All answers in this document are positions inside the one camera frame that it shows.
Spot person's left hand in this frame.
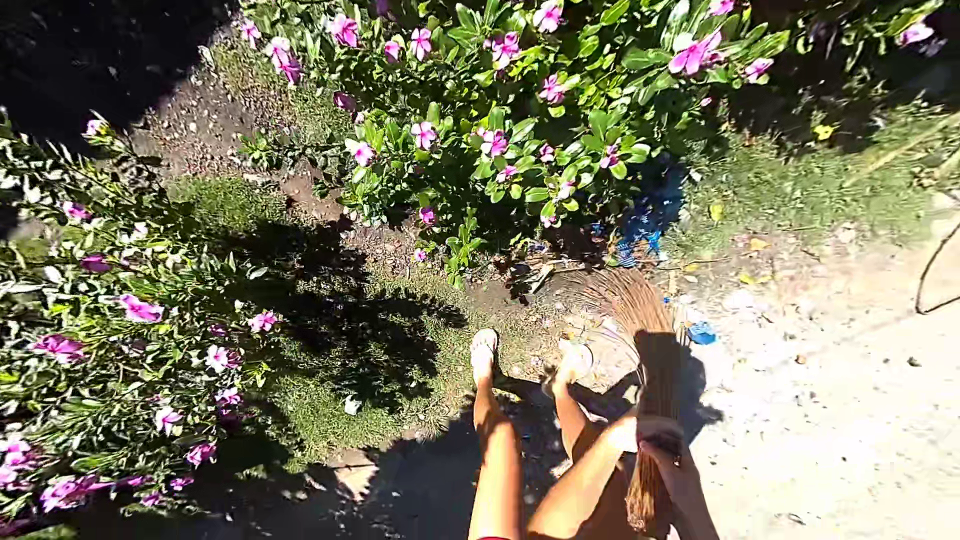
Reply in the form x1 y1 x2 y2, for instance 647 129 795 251
606 414 684 456

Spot person's right hand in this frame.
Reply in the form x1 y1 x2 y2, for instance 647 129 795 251
639 439 702 502

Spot brown straw broom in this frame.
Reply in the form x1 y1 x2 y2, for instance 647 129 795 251
577 267 690 535

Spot person's right forearm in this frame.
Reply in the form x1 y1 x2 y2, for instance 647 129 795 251
671 489 721 540

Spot person's legs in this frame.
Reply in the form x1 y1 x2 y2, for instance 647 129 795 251
468 327 639 540

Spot crumpled blue plastic bag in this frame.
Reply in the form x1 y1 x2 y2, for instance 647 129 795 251
611 168 685 269

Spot pale dry branch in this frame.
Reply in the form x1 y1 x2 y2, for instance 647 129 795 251
847 112 960 187

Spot leafy bush with pink flowers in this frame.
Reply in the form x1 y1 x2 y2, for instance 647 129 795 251
238 0 796 290

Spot sparse bush with magenta flowers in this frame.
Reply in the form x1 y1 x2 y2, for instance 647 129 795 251
0 112 283 532

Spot thin dark curved wire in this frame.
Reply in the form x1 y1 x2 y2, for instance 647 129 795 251
915 222 960 315

